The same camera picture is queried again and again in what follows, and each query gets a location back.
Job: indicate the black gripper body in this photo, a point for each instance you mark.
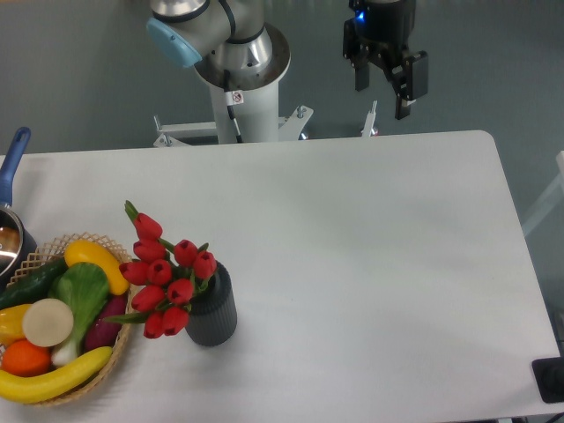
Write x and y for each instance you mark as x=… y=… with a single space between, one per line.
x=385 y=26

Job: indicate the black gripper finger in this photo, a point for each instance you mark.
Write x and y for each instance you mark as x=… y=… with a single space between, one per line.
x=360 y=62
x=410 y=82

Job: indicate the red tulip bouquet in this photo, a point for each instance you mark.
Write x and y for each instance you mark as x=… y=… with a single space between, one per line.
x=170 y=276

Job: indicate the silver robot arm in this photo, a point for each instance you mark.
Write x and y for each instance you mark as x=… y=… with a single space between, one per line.
x=233 y=48

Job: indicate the dark grey ribbed vase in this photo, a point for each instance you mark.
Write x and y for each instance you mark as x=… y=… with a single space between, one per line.
x=213 y=316

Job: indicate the black device at edge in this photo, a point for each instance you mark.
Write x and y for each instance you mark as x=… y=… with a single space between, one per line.
x=548 y=374

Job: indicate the green bok choy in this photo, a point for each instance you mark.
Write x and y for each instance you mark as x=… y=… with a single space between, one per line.
x=84 y=289

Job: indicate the woven wicker basket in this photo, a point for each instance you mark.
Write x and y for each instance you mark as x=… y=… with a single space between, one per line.
x=51 y=251

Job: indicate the purple sweet potato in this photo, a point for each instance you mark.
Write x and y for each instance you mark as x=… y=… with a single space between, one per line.
x=103 y=333

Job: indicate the green cucumber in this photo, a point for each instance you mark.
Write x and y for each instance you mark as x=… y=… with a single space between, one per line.
x=34 y=286

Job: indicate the beige round slice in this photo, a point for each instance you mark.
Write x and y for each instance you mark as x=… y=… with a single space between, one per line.
x=47 y=322

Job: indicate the yellow bell pepper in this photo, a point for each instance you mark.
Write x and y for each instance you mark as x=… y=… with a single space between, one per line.
x=11 y=324

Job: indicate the orange fruit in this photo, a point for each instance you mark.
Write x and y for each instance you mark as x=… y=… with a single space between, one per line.
x=22 y=358

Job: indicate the yellow banana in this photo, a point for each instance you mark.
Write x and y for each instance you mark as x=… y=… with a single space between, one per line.
x=35 y=389

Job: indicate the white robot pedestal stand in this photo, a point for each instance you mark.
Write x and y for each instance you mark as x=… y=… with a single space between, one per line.
x=239 y=117

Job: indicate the white frame at right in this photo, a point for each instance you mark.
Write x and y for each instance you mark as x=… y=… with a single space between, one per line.
x=551 y=196

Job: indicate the blue handled steel pot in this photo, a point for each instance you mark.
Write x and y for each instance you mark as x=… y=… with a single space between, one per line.
x=16 y=242

